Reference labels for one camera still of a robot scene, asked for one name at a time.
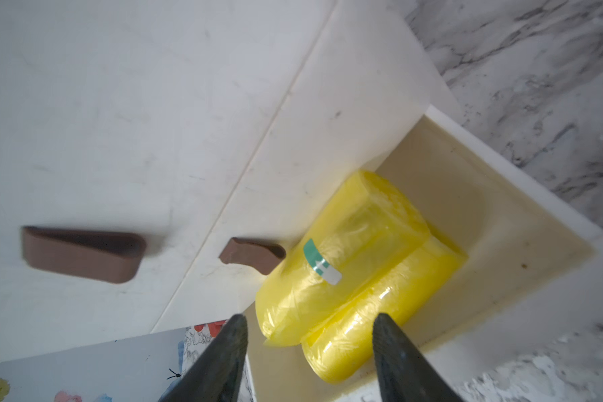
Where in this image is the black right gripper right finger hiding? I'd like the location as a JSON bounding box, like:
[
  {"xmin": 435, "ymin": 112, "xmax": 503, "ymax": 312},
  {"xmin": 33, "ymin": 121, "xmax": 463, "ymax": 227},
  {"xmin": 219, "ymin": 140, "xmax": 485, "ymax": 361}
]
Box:
[{"xmin": 372, "ymin": 313, "xmax": 462, "ymax": 402}]

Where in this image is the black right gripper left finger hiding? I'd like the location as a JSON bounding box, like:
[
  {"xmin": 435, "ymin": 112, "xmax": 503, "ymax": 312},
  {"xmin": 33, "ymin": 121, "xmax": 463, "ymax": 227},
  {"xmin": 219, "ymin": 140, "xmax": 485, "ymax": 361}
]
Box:
[{"xmin": 161, "ymin": 314, "xmax": 248, "ymax": 402}]

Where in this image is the yellow trash bag roll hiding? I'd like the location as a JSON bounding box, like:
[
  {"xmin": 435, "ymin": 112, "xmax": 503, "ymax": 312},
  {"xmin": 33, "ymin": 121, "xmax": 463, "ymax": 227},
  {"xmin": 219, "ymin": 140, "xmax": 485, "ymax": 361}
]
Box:
[
  {"xmin": 301, "ymin": 225, "xmax": 467, "ymax": 384},
  {"xmin": 255, "ymin": 170, "xmax": 430, "ymax": 347}
]

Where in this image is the white top drawer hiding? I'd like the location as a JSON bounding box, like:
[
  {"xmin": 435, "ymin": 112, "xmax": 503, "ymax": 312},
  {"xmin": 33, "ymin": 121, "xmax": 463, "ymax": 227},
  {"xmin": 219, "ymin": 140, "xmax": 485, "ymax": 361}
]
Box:
[{"xmin": 0, "ymin": 1, "xmax": 335, "ymax": 362}]

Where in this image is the white drawer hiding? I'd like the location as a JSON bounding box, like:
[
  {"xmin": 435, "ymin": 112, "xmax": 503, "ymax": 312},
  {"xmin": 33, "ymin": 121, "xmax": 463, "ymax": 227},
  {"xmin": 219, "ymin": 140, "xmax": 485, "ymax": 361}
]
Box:
[
  {"xmin": 246, "ymin": 107, "xmax": 603, "ymax": 401},
  {"xmin": 154, "ymin": 1, "xmax": 463, "ymax": 332},
  {"xmin": 0, "ymin": 1, "xmax": 335, "ymax": 362}
]

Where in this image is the white bottom drawer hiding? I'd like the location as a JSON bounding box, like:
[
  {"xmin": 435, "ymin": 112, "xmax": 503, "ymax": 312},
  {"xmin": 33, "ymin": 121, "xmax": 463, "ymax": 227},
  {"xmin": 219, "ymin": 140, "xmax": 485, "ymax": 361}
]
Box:
[{"xmin": 246, "ymin": 107, "xmax": 603, "ymax": 401}]

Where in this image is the white three-drawer cabinet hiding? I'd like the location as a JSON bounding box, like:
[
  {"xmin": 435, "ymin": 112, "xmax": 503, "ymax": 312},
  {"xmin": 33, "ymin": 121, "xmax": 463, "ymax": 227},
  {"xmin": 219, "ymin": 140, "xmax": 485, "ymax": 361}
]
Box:
[{"xmin": 0, "ymin": 1, "xmax": 462, "ymax": 362}]

